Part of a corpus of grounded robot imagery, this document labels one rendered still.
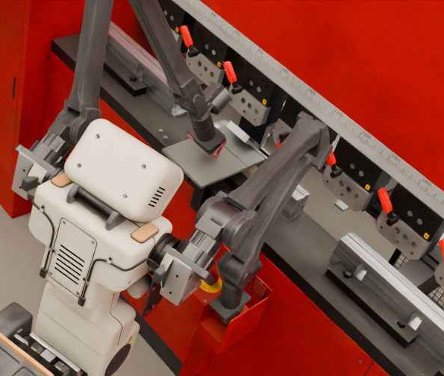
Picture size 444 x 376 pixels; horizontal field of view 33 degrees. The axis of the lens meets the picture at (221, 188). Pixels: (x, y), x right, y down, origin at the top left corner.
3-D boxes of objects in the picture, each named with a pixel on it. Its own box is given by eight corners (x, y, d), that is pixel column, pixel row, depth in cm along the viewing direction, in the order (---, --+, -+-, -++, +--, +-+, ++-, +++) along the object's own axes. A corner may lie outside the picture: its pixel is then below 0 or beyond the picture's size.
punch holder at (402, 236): (372, 227, 201) (396, 182, 191) (390, 216, 207) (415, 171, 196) (415, 264, 195) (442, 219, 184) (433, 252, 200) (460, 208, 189)
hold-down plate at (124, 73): (83, 50, 268) (83, 43, 266) (95, 47, 272) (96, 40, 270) (133, 97, 255) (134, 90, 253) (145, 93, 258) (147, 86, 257)
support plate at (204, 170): (161, 151, 220) (162, 148, 219) (225, 127, 236) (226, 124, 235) (201, 189, 212) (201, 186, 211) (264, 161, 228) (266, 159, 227)
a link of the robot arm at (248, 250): (295, 123, 191) (330, 143, 188) (299, 127, 197) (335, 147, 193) (209, 268, 194) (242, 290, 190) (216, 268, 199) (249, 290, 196)
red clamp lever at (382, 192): (380, 189, 190) (392, 225, 191) (389, 184, 193) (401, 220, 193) (374, 191, 192) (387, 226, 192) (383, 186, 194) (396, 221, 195)
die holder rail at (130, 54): (87, 39, 274) (90, 17, 268) (101, 36, 278) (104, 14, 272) (173, 118, 252) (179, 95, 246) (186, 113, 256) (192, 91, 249)
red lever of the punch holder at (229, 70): (224, 62, 217) (236, 93, 217) (234, 58, 219) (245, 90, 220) (220, 63, 218) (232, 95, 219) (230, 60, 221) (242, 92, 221)
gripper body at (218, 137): (203, 118, 215) (199, 104, 209) (227, 139, 211) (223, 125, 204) (186, 133, 214) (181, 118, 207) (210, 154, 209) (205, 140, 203)
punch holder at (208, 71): (183, 65, 237) (195, 19, 226) (203, 60, 242) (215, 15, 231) (214, 92, 230) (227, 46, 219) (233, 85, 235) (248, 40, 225)
